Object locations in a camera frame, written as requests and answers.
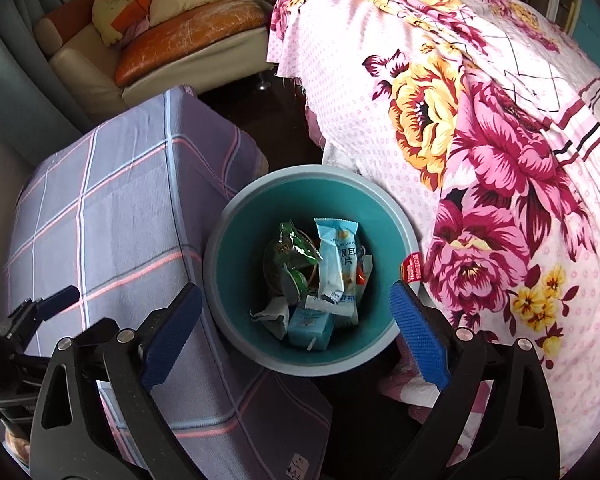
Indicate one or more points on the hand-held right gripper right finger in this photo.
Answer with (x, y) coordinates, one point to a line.
(420, 340)

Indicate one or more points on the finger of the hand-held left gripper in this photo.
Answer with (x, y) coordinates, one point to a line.
(57, 301)
(95, 331)

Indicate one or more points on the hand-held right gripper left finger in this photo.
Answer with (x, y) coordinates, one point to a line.
(172, 340)

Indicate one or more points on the teal plastic bin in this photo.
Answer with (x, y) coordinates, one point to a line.
(240, 260)

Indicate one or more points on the printed white face mask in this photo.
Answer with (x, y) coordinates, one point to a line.
(275, 316)

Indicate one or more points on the light blue drink carton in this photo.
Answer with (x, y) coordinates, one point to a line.
(307, 327)

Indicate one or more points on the light blue snack wrapper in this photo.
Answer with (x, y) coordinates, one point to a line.
(337, 260)

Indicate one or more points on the green clear snack wrapper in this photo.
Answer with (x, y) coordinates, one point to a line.
(290, 250)

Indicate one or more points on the person's left hand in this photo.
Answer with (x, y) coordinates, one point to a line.
(16, 447)

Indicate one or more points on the pink white bed sheet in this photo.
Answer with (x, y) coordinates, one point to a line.
(415, 390)

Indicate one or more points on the grey plaid tablecloth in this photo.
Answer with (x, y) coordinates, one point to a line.
(130, 185)

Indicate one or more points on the beige sofa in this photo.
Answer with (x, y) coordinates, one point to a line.
(90, 75)

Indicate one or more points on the floral bed sheet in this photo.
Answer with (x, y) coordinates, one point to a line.
(480, 110)

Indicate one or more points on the grey blue curtain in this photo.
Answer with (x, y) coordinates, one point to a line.
(10, 60)

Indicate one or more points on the orange backrest cushion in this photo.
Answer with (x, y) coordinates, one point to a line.
(65, 20)

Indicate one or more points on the orange seat cushion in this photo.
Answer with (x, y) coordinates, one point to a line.
(190, 30)

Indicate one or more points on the yellow orange cushion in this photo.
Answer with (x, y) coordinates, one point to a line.
(120, 5)

